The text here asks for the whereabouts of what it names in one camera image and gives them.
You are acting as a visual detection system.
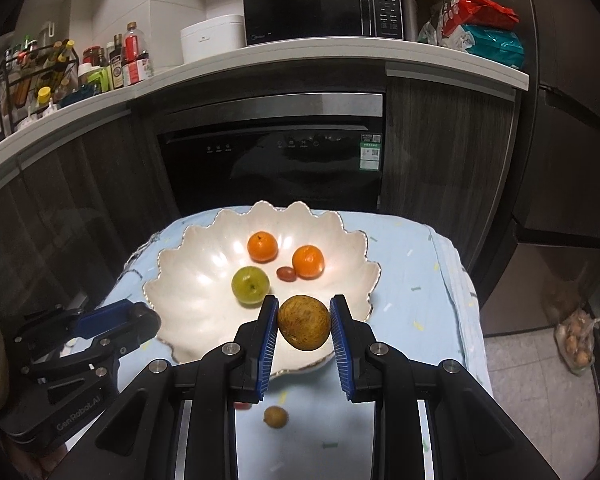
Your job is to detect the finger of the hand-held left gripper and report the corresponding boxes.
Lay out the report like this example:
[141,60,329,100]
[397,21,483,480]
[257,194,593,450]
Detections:
[22,304,162,386]
[15,299,141,348]

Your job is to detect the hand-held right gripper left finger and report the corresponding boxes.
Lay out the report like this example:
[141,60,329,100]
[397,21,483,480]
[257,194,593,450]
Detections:
[80,296,281,480]

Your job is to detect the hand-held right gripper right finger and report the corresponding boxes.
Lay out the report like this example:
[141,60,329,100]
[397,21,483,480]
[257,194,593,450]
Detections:
[329,294,531,480]

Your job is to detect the green round fruit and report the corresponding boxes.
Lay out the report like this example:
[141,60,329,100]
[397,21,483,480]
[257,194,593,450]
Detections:
[231,266,270,304]

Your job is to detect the white scalloped bowl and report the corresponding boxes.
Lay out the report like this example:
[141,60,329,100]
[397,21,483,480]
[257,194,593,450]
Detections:
[142,201,382,380]

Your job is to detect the orange mandarin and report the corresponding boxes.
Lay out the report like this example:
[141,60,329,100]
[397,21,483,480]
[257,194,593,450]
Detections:
[292,244,326,280]
[247,231,279,264]

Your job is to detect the light blue patterned tablecloth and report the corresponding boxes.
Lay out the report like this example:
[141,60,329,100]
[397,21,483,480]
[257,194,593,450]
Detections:
[97,205,491,480]

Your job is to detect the long dark wood cabinet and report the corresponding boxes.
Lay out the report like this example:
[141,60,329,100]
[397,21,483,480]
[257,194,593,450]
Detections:
[0,97,181,311]

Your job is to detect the black built-in dishwasher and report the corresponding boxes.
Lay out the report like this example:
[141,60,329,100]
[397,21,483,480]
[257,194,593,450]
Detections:
[155,92,386,216]

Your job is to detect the narrow dark wood cabinet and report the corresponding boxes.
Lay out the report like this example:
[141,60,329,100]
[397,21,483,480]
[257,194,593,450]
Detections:
[380,72,521,301]

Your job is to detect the yellow cap bottle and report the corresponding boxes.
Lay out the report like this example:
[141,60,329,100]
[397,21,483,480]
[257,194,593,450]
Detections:
[32,86,53,116]

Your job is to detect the clear bag of produce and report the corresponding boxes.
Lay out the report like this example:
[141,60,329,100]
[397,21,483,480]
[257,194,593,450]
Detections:
[554,310,600,376]

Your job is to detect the green container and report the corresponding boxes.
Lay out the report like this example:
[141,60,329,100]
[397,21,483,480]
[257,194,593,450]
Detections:
[85,70,113,93]

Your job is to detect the dark oil bottle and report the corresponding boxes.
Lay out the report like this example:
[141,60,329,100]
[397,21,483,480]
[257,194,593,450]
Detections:
[107,34,127,90]

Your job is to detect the clear bottle with red label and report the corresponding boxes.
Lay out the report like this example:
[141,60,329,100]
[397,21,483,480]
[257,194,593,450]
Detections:
[122,21,150,86]

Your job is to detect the white rice cooker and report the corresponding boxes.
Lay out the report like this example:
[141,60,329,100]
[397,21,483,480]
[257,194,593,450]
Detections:
[181,15,246,65]

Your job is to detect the dark refrigerator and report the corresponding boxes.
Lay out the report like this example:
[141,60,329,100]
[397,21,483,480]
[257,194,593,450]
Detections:
[480,0,600,341]

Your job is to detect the white plastic bag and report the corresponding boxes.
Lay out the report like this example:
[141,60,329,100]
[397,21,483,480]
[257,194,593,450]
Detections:
[417,2,461,46]

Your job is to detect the black microwave oven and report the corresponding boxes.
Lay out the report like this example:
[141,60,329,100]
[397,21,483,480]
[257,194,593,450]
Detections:
[242,0,405,47]

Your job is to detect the teal snack bag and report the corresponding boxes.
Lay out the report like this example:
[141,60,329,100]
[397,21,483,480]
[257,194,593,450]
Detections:
[460,24,526,70]

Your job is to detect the red snack bag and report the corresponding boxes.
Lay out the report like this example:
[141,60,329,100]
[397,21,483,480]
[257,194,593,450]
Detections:
[440,0,521,36]

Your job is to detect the black wire bottle rack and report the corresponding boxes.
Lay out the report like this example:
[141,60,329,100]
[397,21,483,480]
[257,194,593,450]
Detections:
[0,42,78,133]

